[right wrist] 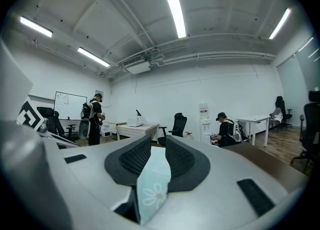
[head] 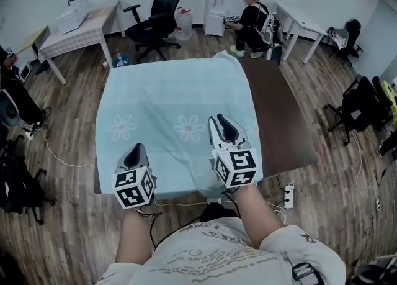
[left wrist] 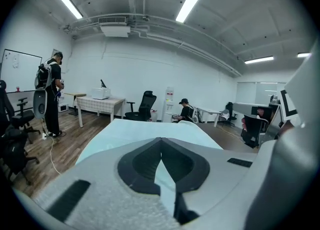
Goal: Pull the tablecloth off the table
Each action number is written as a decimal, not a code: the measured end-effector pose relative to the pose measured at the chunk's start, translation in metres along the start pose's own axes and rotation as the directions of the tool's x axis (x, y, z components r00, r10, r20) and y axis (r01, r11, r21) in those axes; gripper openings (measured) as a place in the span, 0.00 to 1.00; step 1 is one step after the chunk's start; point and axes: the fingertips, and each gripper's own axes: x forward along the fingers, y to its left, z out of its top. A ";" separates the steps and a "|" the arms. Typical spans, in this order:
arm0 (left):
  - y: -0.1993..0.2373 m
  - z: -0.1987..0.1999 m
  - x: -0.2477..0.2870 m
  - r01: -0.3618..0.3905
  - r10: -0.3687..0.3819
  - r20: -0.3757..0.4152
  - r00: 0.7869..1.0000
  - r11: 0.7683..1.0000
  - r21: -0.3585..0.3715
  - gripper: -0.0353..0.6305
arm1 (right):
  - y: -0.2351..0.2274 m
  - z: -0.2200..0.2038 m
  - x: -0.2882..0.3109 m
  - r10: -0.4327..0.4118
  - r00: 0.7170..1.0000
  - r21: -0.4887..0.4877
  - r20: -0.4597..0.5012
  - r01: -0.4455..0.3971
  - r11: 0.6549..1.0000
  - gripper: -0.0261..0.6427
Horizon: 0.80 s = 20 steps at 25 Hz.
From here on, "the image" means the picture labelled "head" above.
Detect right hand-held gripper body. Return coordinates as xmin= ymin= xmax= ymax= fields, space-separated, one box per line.
xmin=212 ymin=140 xmax=259 ymax=189

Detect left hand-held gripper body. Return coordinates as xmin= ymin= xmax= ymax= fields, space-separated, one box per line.
xmin=111 ymin=166 xmax=156 ymax=210

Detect light blue tablecloth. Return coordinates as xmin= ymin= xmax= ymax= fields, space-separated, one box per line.
xmin=94 ymin=50 xmax=264 ymax=201

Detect person's left forearm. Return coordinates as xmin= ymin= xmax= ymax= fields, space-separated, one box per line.
xmin=116 ymin=209 xmax=156 ymax=263

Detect person's right forearm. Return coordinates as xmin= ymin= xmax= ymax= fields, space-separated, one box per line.
xmin=235 ymin=184 xmax=282 ymax=249

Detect brown table with white legs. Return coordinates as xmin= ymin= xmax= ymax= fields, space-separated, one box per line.
xmin=94 ymin=57 xmax=319 ymax=206

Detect person's white printed shirt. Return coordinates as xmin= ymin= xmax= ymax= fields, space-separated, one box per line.
xmin=96 ymin=215 xmax=347 ymax=285

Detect blue bag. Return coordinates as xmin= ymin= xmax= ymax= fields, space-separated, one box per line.
xmin=112 ymin=52 xmax=130 ymax=68

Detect black backpack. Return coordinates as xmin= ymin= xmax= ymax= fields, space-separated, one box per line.
xmin=0 ymin=136 xmax=56 ymax=224

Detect clear water jug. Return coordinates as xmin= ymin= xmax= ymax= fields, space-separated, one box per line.
xmin=174 ymin=6 xmax=193 ymax=42

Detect white water dispenser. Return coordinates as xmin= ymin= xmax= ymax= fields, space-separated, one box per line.
xmin=204 ymin=0 xmax=231 ymax=37

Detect white desk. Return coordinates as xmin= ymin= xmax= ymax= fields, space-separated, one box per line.
xmin=272 ymin=1 xmax=329 ymax=64

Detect black office chair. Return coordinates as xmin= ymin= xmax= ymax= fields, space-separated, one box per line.
xmin=123 ymin=0 xmax=185 ymax=63
xmin=324 ymin=74 xmax=393 ymax=147
xmin=327 ymin=19 xmax=364 ymax=60

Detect table with checkered cloth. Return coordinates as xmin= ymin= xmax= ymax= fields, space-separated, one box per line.
xmin=37 ymin=0 xmax=127 ymax=85

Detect white box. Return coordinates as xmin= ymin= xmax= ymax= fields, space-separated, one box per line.
xmin=55 ymin=0 xmax=94 ymax=35

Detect small wooden desk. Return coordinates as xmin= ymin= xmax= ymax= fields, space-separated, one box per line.
xmin=17 ymin=25 xmax=50 ymax=73

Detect table with yellow cloth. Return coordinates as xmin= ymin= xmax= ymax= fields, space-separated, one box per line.
xmin=381 ymin=80 xmax=397 ymax=123

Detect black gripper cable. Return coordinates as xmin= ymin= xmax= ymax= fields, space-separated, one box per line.
xmin=136 ymin=207 xmax=164 ymax=253
xmin=221 ymin=189 xmax=243 ymax=219

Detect white floor cable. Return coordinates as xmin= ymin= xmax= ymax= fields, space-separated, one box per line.
xmin=38 ymin=128 xmax=288 ymax=225

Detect black shoulder strap buckle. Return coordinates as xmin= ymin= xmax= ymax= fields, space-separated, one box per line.
xmin=290 ymin=261 xmax=323 ymax=285

